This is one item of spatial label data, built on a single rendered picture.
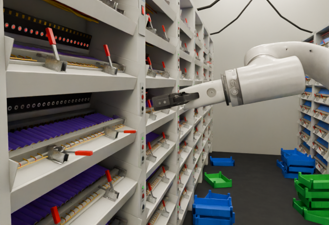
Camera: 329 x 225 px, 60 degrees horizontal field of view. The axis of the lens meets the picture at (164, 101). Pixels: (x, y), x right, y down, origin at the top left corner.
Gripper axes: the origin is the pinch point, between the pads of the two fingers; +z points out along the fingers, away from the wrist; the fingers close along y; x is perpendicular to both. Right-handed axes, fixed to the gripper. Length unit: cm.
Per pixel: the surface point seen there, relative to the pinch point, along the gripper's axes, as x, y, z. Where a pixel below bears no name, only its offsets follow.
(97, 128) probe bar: -4.0, 8.0, 22.9
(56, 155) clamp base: -6.3, -15.4, 20.6
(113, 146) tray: -10.4, 10.4, 20.1
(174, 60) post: 21, 100, 14
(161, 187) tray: -45, 74, 29
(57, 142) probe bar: -4.0, -11.1, 22.8
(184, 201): -82, 147, 37
